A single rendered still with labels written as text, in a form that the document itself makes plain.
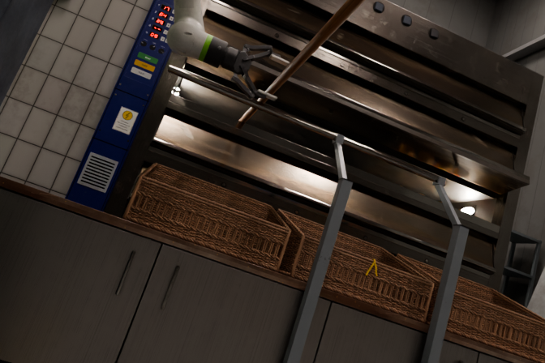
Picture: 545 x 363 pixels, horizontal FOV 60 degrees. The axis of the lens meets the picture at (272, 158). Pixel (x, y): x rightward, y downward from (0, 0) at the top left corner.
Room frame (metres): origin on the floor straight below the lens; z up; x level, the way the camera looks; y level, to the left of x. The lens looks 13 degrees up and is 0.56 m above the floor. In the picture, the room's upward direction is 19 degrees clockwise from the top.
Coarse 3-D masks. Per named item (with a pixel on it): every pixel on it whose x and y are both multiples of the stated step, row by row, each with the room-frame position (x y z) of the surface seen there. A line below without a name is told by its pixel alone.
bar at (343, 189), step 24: (240, 96) 1.71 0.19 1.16; (288, 120) 1.76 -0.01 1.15; (336, 144) 1.78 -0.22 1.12; (360, 144) 1.81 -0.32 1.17; (408, 168) 1.85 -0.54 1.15; (336, 192) 1.59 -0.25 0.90; (336, 216) 1.57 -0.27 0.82; (456, 216) 1.73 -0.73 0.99; (456, 240) 1.66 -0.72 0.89; (456, 264) 1.66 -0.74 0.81; (312, 288) 1.57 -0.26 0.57; (312, 312) 1.57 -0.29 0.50; (432, 336) 1.66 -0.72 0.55; (288, 360) 1.57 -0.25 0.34; (432, 360) 1.66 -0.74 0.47
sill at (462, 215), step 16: (176, 96) 2.03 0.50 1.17; (208, 112) 2.06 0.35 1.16; (240, 128) 2.09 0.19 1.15; (256, 128) 2.11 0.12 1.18; (288, 144) 2.14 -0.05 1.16; (320, 160) 2.17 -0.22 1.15; (336, 160) 2.19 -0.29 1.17; (368, 176) 2.22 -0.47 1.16; (400, 192) 2.25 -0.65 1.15; (416, 192) 2.27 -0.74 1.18; (480, 224) 2.34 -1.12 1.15
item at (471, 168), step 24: (216, 72) 2.08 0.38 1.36; (264, 72) 1.96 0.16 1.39; (288, 96) 2.10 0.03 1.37; (312, 96) 2.04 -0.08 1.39; (336, 96) 2.02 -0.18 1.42; (336, 120) 2.17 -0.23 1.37; (360, 120) 2.11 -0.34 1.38; (384, 120) 2.06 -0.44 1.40; (384, 144) 2.26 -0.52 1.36; (408, 144) 2.19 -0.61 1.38; (432, 144) 2.13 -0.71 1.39; (456, 168) 2.28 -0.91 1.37; (480, 168) 2.20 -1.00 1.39; (504, 192) 2.37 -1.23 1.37
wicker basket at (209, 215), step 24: (168, 168) 2.02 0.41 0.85; (144, 192) 1.56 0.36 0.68; (168, 192) 1.57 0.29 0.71; (192, 192) 2.03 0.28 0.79; (216, 192) 2.05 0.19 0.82; (144, 216) 1.57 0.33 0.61; (168, 216) 1.58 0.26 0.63; (192, 216) 1.59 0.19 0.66; (216, 216) 1.60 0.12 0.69; (240, 216) 1.61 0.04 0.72; (264, 216) 2.09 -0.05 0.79; (192, 240) 1.59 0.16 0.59; (216, 240) 1.61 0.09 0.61; (240, 240) 1.62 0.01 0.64; (264, 240) 1.99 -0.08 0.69; (288, 240) 1.65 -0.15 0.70; (264, 264) 1.64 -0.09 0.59
